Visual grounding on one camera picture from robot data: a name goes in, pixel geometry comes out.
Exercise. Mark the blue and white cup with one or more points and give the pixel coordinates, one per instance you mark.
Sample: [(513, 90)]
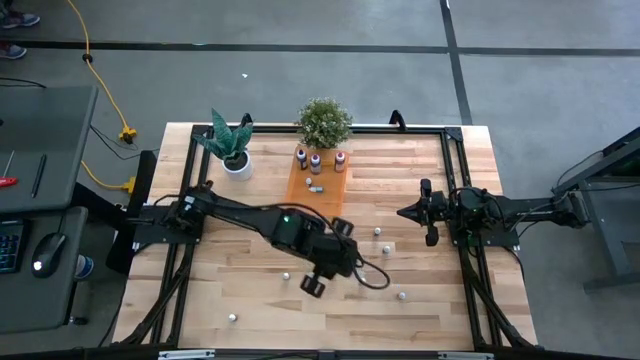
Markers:
[(85, 267)]

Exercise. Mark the black computer mouse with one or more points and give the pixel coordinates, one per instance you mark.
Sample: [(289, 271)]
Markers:
[(49, 252)]

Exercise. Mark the grey office desk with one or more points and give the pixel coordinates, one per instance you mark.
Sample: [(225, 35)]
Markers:
[(50, 125)]

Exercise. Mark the silver metal bracket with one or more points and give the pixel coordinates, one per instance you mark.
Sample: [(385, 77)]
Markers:
[(465, 356), (186, 354)]

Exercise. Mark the large red food coloring bottle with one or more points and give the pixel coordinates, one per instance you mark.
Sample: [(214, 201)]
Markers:
[(340, 161)]

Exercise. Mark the snake plant in white pot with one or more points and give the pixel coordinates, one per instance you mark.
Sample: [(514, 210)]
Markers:
[(237, 165)]

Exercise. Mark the long black panel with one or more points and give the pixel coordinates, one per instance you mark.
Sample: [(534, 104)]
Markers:
[(146, 170)]

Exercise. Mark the dark metal side table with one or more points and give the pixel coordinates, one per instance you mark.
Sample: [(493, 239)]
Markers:
[(615, 230)]

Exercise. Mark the orange translucent plastic tray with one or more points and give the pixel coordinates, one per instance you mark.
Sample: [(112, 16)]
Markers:
[(327, 200)]

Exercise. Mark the large black food coloring bottle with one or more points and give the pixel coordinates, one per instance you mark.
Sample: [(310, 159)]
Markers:
[(301, 158)]

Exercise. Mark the large purple food coloring bottle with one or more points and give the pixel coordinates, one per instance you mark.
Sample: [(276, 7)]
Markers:
[(315, 163)]

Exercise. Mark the bushy green potted plant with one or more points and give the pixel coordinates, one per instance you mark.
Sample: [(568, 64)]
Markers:
[(324, 122)]

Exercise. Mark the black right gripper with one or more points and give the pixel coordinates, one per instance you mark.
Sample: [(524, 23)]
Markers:
[(437, 210)]

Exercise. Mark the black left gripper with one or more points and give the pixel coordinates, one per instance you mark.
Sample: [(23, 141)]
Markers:
[(332, 257)]

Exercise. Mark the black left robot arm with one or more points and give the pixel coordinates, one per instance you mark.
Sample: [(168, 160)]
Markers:
[(240, 215)]

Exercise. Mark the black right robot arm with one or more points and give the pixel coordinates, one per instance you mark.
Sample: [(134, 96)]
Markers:
[(530, 212)]

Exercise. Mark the person's shoe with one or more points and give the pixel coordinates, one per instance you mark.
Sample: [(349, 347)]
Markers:
[(20, 20), (12, 51)]

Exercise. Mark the black backlit keyboard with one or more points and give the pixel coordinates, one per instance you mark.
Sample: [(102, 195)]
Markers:
[(9, 245)]

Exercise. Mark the black pen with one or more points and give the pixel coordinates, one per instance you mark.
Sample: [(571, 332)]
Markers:
[(38, 176)]

